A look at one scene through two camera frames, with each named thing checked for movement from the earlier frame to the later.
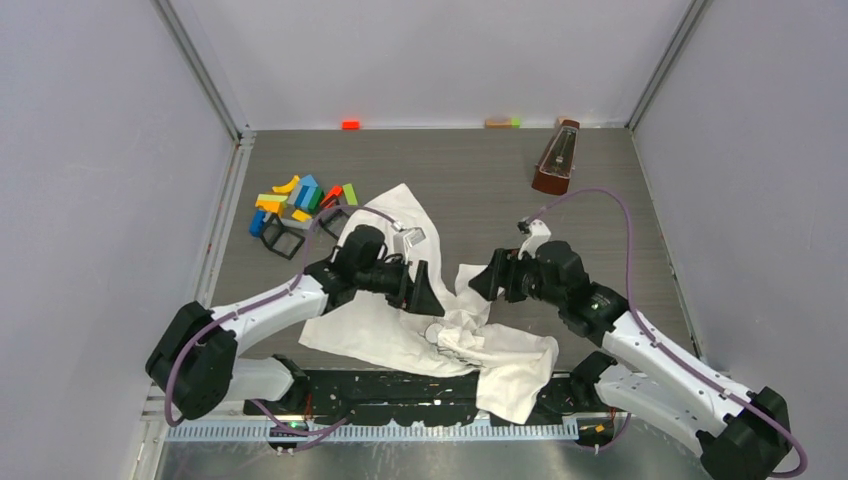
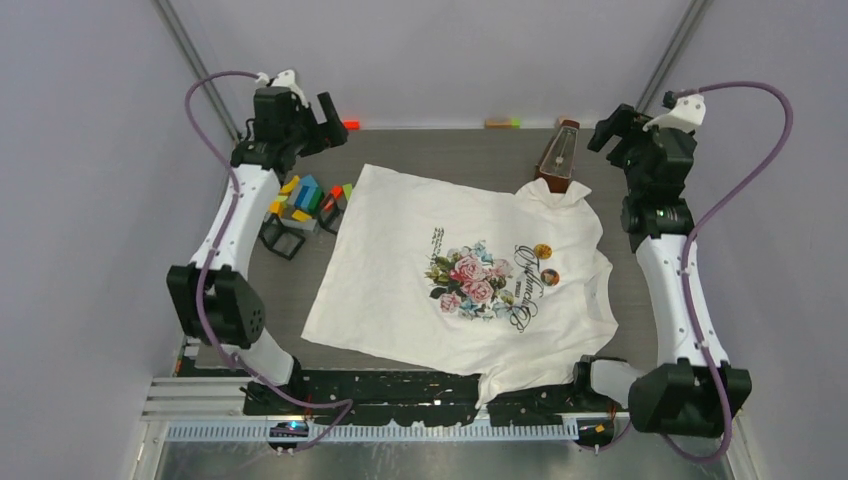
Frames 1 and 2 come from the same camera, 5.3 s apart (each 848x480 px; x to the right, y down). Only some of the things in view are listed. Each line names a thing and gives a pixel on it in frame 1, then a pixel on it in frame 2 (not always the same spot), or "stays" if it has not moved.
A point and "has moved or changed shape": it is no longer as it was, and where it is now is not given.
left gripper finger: (421, 294) → (329, 134)
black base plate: (370, 397) stays
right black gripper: (502, 272) → (617, 124)
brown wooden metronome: (554, 169) stays
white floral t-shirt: (512, 368) has moved or changed shape
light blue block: (306, 192) stays
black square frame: (274, 230) stays
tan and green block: (513, 123) stays
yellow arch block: (287, 187) stays
